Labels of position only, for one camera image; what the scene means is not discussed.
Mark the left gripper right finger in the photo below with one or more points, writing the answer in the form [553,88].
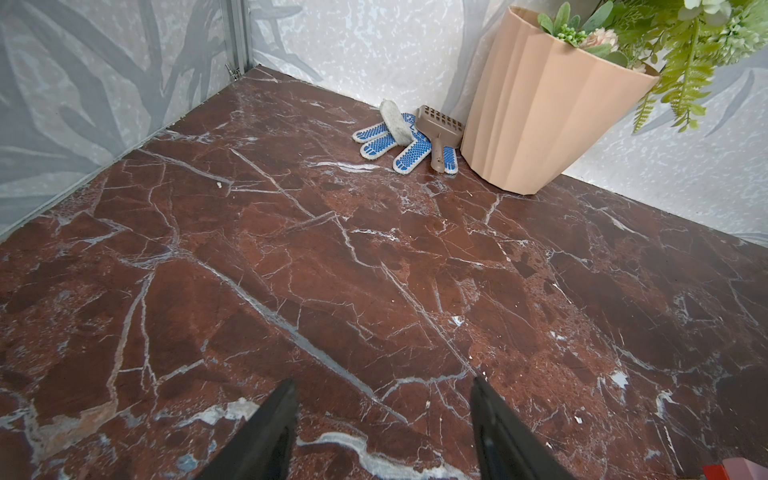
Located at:
[506,448]

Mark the beige flower pot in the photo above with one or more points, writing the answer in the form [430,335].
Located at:
[541,104]

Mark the aluminium cage frame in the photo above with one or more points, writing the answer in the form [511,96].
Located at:
[236,14]

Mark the blue dotted work glove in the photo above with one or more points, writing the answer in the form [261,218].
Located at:
[397,129]

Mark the green artificial plant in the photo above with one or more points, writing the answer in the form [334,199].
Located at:
[685,41]

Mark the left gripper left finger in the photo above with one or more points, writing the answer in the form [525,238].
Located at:
[262,448]

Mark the red rectangular block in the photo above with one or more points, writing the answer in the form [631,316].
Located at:
[715,472]

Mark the brown plastic scraper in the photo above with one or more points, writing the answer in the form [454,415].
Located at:
[445,135]

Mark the pink block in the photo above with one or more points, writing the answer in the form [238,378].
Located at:
[739,468]

